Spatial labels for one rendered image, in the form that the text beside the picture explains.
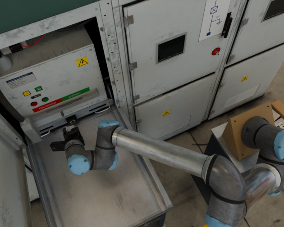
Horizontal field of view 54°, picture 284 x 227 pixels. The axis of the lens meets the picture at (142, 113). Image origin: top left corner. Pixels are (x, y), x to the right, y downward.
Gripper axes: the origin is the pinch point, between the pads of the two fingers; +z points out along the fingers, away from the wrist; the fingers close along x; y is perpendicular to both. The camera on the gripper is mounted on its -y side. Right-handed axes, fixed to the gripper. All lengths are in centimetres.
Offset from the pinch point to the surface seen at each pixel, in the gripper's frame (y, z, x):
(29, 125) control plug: -14.4, -1.8, 10.8
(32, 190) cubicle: -46, 45, -62
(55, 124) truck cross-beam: -5.6, 16.7, -3.3
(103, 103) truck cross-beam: 25.0, 16.5, -2.5
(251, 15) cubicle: 119, -4, 23
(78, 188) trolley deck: -6.1, -15.4, -28.5
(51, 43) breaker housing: 11.5, 1.8, 44.5
